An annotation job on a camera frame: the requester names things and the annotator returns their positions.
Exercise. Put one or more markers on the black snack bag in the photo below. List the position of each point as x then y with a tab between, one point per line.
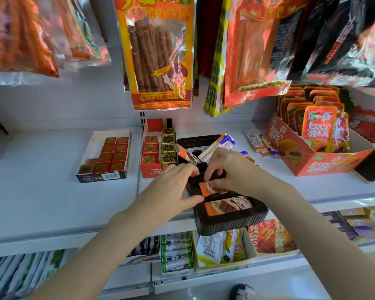
340	37

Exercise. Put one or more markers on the clear green print snack bag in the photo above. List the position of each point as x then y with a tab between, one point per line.
81	31

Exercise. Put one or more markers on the yellow black striped bags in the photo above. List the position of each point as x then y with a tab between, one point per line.
214	84

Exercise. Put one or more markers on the white metal shelf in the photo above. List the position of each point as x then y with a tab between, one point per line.
50	199

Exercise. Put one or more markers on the person's left forearm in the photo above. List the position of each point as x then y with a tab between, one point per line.
90	256

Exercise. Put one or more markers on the red Filer candy box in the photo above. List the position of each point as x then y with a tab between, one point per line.
153	173

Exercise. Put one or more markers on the person's right hand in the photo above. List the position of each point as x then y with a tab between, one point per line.
250	178

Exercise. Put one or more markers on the stack of green white packets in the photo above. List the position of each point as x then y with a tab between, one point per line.
176	253

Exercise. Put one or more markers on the yellow red bag brown sticks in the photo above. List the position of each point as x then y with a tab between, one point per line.
156	59

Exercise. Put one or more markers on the person's right forearm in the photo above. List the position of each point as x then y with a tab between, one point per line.
331	246

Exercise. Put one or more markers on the dark red snack bag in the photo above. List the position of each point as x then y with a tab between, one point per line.
206	34

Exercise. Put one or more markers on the black plastic tray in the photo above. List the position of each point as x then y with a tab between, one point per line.
231	224

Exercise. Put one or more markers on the clear bag of orange sticks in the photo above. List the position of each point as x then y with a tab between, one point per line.
18	34

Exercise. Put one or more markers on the heap of gold candies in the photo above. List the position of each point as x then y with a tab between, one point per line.
168	148

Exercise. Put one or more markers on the person's black shoe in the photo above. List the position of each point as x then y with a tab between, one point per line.
242	292

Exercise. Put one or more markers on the purple snack packets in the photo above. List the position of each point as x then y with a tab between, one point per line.
365	223

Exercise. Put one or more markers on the person's left hand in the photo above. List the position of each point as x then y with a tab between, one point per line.
165	193

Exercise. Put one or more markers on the red orange snack bag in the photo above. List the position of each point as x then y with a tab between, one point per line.
256	49

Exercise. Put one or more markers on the row of red snack packets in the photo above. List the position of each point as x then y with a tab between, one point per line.
318	121

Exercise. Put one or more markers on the red cardboard display box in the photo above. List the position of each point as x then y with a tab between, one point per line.
325	165

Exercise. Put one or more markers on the red orange snack packets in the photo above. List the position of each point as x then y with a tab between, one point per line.
268	237

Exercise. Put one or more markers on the white box of red chocolates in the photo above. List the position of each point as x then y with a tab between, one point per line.
92	143

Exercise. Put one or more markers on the dark red snack packet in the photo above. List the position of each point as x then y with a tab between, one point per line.
368	124

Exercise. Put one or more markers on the black smartphone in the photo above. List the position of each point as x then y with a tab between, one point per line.
373	167

